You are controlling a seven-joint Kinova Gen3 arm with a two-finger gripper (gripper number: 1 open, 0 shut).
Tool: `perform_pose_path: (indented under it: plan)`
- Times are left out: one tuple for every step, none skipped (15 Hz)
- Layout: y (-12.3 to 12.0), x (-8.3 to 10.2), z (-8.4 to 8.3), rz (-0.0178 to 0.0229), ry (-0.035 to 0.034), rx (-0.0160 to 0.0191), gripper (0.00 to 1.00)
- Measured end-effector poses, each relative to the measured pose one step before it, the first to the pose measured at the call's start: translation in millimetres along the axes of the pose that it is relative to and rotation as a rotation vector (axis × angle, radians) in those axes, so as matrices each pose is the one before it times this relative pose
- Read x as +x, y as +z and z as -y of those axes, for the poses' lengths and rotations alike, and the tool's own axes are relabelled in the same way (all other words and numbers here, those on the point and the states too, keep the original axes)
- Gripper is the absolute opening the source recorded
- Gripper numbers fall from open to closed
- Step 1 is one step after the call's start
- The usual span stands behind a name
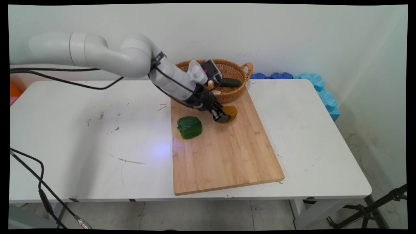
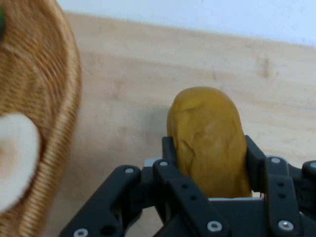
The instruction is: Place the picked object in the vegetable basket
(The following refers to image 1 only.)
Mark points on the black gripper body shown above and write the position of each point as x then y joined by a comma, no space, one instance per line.
204,101

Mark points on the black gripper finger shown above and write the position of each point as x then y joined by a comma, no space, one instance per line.
219,116
225,110

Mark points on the mustard yellow toy pepper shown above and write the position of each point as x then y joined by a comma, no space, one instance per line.
232,112

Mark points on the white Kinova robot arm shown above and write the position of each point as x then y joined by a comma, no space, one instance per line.
97,55

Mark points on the beige wooden toy mushroom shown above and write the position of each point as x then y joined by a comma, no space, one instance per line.
211,84

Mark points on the dark green toy cucumber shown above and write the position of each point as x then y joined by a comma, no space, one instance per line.
231,82

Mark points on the green toy bell pepper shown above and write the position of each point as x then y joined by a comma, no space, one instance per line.
189,127

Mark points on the bamboo cutting board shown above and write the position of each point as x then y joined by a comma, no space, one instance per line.
224,152

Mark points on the dark blue foam piece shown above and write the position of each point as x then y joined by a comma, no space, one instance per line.
258,76
281,75

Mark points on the light blue foam piece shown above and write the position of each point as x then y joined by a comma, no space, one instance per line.
334,113
327,99
312,80

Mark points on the white table leg with foot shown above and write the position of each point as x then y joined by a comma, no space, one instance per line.
312,214

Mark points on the black tripod stand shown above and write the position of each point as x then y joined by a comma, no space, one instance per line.
367,211

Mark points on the orange block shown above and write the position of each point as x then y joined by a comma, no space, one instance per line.
14,89

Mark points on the white ribbed camera mount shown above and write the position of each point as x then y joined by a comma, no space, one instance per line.
197,72

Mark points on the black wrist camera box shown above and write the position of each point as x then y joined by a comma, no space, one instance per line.
213,72

